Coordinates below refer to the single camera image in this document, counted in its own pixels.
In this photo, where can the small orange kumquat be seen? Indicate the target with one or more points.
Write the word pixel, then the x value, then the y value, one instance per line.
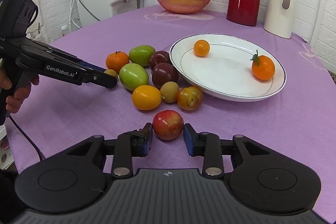
pixel 201 48

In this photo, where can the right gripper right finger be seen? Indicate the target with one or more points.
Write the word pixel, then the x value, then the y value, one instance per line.
pixel 210 147

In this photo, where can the dark red plum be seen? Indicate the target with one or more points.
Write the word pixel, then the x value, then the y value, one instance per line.
pixel 159 57
pixel 163 73

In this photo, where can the yellow orange fruit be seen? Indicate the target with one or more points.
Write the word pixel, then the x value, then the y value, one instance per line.
pixel 146 97

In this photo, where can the dark red plum upper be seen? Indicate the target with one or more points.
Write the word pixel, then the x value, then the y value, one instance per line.
pixel 159 57

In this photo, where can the purple tablecloth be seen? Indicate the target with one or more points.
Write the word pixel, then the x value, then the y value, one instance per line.
pixel 298 122

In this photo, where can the person's left hand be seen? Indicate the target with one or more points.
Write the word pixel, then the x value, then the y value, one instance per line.
pixel 14 102

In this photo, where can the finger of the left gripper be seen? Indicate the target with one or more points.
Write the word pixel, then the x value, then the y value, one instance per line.
pixel 92 66

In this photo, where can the brown longan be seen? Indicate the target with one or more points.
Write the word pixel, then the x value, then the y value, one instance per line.
pixel 169 92

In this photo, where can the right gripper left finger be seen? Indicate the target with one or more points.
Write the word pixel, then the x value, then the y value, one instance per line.
pixel 128 145

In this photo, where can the green jujube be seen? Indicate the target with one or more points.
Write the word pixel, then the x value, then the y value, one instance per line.
pixel 133 75
pixel 141 55

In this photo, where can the orange glass bowl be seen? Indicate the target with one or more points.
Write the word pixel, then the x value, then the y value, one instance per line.
pixel 183 6

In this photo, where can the dark red plum lower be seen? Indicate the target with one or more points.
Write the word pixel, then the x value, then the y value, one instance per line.
pixel 163 73

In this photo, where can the orange tangerine with leaf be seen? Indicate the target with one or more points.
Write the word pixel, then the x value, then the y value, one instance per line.
pixel 263 67

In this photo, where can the white thermos jug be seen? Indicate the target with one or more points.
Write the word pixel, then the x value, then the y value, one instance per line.
pixel 279 18

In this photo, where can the small longan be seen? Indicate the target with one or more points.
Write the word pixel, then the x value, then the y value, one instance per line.
pixel 111 72

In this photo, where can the white plate blue rim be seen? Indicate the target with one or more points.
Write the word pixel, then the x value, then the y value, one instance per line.
pixel 226 71

